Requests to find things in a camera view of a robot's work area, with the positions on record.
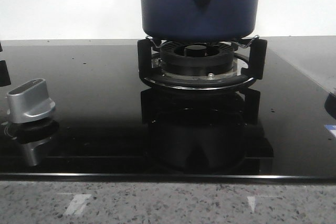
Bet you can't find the black pot support grate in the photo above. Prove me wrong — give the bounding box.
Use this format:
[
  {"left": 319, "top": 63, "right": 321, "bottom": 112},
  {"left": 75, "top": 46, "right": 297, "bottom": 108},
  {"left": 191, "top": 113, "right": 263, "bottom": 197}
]
[{"left": 137, "top": 36, "right": 267, "bottom": 91}]

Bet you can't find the blue cooking pot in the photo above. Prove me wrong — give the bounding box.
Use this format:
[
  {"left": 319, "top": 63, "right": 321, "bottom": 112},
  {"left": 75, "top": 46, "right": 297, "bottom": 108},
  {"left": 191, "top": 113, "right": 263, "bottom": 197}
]
[{"left": 141, "top": 0, "right": 258, "bottom": 42}]

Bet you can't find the black round gas burner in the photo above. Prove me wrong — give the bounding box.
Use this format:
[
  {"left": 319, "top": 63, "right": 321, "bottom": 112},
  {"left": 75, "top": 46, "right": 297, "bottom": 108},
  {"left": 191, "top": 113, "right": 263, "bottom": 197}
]
[{"left": 152, "top": 41, "right": 238, "bottom": 81}]

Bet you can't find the silver stove control knob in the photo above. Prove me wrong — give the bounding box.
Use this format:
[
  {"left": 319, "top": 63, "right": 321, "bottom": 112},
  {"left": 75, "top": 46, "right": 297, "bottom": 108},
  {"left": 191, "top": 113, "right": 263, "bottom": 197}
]
[{"left": 6, "top": 79, "right": 56, "bottom": 124}]

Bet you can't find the black left burner grate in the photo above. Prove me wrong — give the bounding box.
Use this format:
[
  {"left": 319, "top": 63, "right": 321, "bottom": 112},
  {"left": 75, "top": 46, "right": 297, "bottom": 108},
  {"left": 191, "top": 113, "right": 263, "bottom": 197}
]
[{"left": 0, "top": 39, "right": 12, "bottom": 87}]

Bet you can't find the black glass stove top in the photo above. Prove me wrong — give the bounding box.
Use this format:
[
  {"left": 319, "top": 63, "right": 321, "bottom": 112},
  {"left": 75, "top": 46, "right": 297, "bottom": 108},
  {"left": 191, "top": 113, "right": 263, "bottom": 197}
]
[{"left": 1, "top": 40, "right": 335, "bottom": 183}]

